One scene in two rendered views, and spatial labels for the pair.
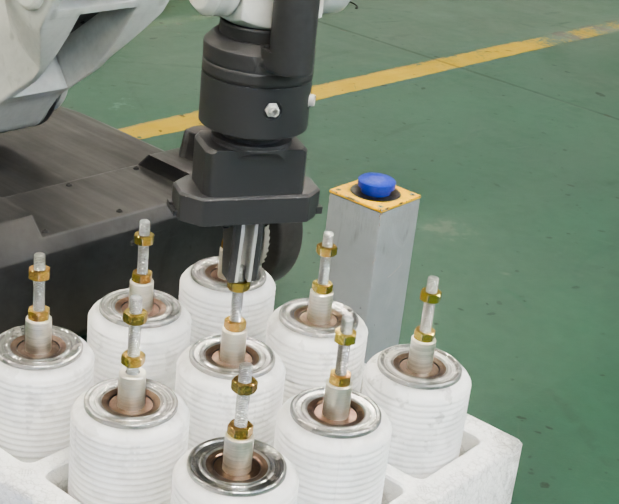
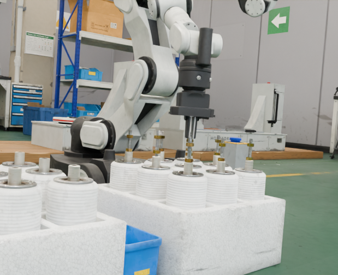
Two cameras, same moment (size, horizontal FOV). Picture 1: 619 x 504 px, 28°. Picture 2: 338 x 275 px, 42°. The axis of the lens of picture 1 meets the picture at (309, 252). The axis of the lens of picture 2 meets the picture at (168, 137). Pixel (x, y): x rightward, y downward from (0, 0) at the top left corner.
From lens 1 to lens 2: 0.48 m
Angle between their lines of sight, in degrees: 23
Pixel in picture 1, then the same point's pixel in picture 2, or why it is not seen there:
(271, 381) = (200, 170)
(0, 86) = (120, 131)
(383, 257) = (238, 160)
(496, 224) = not seen: hidden behind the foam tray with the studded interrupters
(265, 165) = (197, 97)
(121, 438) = (152, 171)
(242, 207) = (190, 110)
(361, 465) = (228, 183)
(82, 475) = (140, 187)
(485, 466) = (272, 201)
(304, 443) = (209, 176)
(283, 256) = not seen: hidden behind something
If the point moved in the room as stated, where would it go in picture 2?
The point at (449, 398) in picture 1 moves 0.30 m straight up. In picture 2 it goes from (258, 175) to (267, 62)
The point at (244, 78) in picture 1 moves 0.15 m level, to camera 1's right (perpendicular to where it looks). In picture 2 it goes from (190, 68) to (248, 71)
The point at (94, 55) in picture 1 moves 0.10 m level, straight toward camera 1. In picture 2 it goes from (149, 123) to (148, 123)
